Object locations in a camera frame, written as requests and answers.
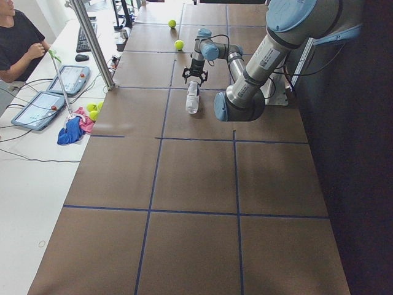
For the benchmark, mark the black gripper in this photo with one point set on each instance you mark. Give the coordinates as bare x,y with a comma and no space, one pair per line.
195,65

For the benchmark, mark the clear plastic ball holder tube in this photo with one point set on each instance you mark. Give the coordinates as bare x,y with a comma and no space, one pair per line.
192,98

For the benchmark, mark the yellow tennis ball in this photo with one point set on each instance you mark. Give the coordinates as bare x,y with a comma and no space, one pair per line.
91,107
172,24
179,45

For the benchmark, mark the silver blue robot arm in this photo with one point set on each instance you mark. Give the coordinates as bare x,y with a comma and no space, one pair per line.
289,24

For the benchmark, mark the yellow tennis ball on desk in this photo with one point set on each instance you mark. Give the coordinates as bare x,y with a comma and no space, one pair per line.
91,107

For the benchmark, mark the small metal cup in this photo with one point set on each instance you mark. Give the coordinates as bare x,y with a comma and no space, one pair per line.
124,33

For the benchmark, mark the black keyboard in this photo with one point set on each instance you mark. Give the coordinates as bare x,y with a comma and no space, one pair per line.
82,42

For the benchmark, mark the black computer mouse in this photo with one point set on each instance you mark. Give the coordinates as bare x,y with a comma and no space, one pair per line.
81,57

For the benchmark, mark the pink cloth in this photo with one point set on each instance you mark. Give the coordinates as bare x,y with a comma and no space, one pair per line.
85,123

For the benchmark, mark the teach pendant far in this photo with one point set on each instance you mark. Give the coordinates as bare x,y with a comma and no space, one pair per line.
73,77

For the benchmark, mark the teach pendant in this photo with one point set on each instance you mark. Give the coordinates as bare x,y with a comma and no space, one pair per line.
40,111
73,77

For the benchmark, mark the reacher grabber stick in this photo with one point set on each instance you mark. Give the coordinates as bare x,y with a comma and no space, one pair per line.
55,59

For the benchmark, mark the blue cloth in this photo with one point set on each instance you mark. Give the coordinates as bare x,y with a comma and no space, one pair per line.
71,133

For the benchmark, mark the teach pendant near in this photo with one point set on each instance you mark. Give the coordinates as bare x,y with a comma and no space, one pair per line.
40,111

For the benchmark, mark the person in black shirt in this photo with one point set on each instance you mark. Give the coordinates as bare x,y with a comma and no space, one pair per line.
22,45

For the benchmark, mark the aluminium frame post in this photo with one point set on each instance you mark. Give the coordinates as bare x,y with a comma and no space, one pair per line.
84,21

